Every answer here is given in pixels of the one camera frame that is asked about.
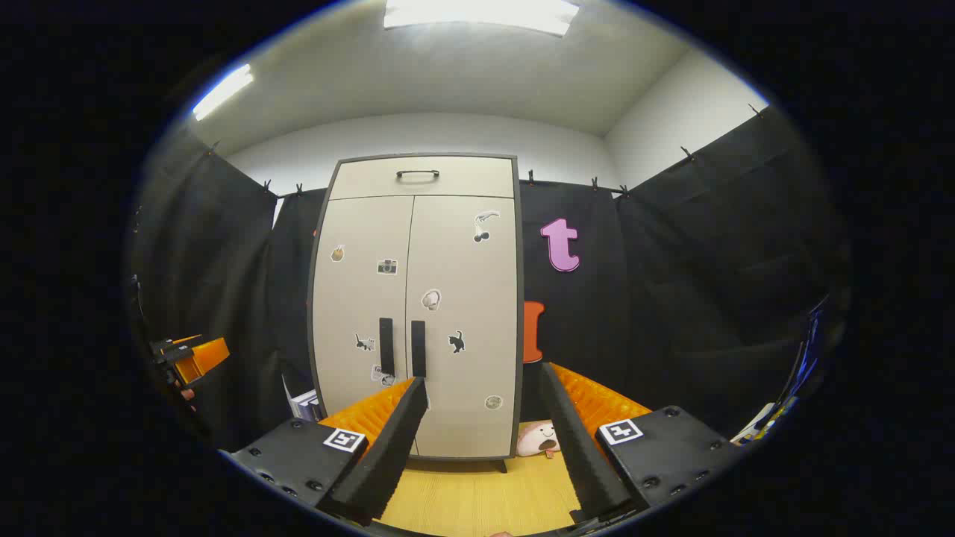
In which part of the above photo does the black backdrop cloth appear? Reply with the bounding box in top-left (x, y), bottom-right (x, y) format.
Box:
top-left (127, 104), bottom-right (851, 456)

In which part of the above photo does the beige double-door shoe cabinet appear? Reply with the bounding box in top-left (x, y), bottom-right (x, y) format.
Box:
top-left (307, 154), bottom-right (525, 474)

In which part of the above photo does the ceiling light panel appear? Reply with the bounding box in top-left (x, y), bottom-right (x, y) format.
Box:
top-left (384, 0), bottom-right (580, 37)
top-left (192, 64), bottom-right (254, 122)

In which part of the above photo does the white and blue box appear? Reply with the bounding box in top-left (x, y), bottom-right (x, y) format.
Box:
top-left (284, 377), bottom-right (323, 422)

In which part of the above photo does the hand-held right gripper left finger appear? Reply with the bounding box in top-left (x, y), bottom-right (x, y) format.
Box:
top-left (220, 377), bottom-right (430, 527)

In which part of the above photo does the beige cabinet drawer black handle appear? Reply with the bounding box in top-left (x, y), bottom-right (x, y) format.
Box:
top-left (328, 157), bottom-right (517, 201)

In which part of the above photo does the beige shoe cabinet door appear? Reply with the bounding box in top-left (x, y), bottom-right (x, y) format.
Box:
top-left (310, 195), bottom-right (416, 426)
top-left (405, 194), bottom-right (521, 459)

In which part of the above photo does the white pink plush toy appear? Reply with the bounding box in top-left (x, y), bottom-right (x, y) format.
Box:
top-left (516, 421), bottom-right (562, 459)

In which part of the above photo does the white printed paper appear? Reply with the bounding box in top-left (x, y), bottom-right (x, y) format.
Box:
top-left (731, 399), bottom-right (798, 447)

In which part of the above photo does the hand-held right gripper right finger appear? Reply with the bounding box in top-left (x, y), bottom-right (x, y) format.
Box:
top-left (539, 362), bottom-right (747, 524)

